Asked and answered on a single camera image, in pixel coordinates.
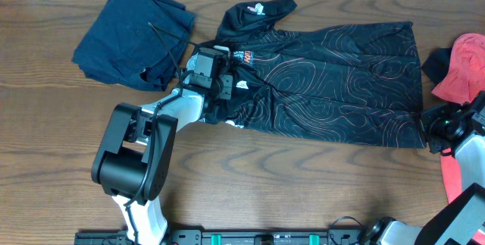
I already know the folded navy blue garment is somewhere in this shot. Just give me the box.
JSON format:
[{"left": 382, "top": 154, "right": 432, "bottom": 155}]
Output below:
[{"left": 72, "top": 0, "right": 195, "bottom": 91}]

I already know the black garment under red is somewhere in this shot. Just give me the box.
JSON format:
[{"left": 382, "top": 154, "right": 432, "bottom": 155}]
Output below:
[{"left": 421, "top": 48, "right": 452, "bottom": 85}]

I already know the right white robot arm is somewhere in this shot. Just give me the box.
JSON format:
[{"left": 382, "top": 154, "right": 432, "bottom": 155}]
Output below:
[{"left": 359, "top": 91, "right": 484, "bottom": 245}]

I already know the red mesh garment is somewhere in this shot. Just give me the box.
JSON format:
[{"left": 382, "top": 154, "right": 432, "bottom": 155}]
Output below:
[{"left": 431, "top": 33, "right": 485, "bottom": 234}]

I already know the black orange patterned jersey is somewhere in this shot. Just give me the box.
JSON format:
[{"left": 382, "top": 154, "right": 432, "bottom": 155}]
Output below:
[{"left": 202, "top": 0, "right": 426, "bottom": 148}]

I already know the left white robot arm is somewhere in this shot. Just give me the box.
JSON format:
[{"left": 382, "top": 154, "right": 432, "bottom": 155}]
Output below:
[{"left": 91, "top": 71, "right": 234, "bottom": 244}]

